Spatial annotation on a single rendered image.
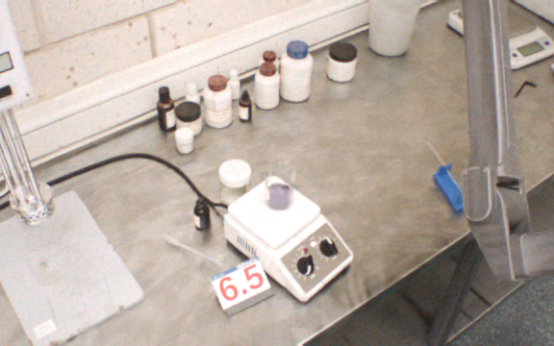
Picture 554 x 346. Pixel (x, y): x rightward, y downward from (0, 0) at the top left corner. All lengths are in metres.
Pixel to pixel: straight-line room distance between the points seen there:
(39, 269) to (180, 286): 0.25
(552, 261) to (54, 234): 0.84
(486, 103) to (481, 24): 0.11
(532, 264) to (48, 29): 0.93
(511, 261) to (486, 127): 0.18
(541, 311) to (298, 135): 1.11
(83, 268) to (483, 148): 0.69
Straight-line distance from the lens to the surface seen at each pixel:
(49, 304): 1.10
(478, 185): 0.82
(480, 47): 0.89
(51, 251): 1.17
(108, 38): 1.31
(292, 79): 1.39
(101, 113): 1.34
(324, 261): 1.07
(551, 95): 1.63
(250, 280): 1.07
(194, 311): 1.06
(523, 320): 2.10
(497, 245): 0.82
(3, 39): 0.78
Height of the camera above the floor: 1.64
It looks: 45 degrees down
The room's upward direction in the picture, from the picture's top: 2 degrees clockwise
